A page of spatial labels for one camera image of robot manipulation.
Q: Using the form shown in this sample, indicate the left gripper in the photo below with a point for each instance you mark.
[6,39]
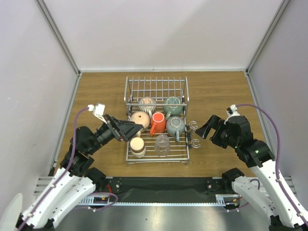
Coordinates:
[121,130]

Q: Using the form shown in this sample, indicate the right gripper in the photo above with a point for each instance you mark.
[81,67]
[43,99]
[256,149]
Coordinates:
[217,130]

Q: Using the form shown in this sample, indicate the beige ceramic mug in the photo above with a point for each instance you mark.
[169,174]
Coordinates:
[141,118]

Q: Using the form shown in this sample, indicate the steel tumbler cup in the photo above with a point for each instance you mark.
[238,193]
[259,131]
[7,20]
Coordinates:
[138,147]

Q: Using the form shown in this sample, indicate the white ribbed mug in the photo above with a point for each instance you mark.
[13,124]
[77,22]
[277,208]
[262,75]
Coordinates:
[147,105]

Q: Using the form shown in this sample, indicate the orange mug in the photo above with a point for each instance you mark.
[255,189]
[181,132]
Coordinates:
[158,123]

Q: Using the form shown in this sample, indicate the teal ceramic mug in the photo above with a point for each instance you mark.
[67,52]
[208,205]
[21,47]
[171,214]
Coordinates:
[172,107]

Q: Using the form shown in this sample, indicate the clear glass cup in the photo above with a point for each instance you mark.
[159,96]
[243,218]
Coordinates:
[162,145]

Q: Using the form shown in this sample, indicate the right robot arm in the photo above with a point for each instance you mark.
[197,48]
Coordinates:
[280,207]

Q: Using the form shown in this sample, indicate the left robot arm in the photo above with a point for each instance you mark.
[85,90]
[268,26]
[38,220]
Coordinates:
[75,178]

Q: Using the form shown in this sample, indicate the black base mat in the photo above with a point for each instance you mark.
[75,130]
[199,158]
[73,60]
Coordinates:
[147,186]

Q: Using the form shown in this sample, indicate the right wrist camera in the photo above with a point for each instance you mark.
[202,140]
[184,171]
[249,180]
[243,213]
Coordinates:
[231,112]

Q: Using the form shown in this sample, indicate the metal wire dish rack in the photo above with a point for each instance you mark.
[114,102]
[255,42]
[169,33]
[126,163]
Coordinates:
[159,89]

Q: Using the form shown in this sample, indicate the white cable duct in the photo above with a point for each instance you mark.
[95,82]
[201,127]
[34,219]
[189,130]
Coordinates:
[217,199]

